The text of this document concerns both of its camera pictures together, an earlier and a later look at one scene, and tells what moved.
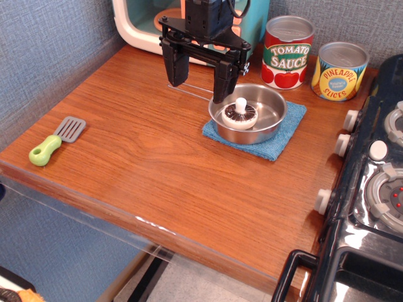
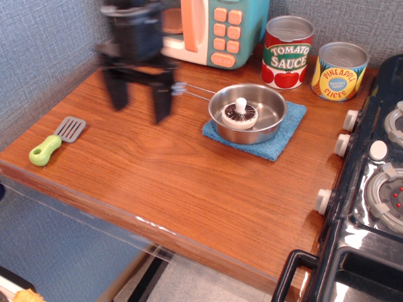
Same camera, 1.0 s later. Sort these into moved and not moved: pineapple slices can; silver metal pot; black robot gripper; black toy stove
Moved: black robot gripper
Not moved: black toy stove; pineapple slices can; silver metal pot
